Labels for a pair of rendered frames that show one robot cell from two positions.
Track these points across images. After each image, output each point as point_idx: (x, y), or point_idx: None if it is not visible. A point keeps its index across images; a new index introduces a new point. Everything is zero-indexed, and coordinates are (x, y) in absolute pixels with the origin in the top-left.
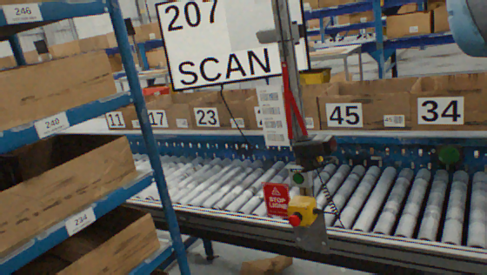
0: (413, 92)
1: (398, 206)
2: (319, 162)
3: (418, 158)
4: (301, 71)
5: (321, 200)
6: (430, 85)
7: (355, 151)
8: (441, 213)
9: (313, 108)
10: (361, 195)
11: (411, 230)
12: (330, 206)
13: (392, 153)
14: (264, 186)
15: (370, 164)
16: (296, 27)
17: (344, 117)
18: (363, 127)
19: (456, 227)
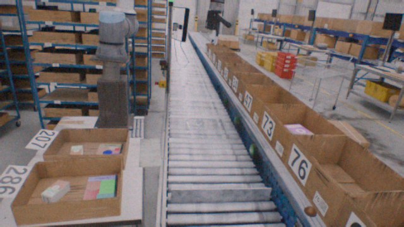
0: (233, 72)
1: (190, 103)
2: (163, 68)
3: None
4: (180, 41)
5: (185, 92)
6: (264, 79)
7: (221, 90)
8: None
9: (223, 67)
10: (193, 97)
11: (175, 104)
12: (181, 93)
13: (225, 95)
14: None
15: (222, 98)
16: (174, 24)
17: (225, 75)
18: (226, 81)
19: (178, 109)
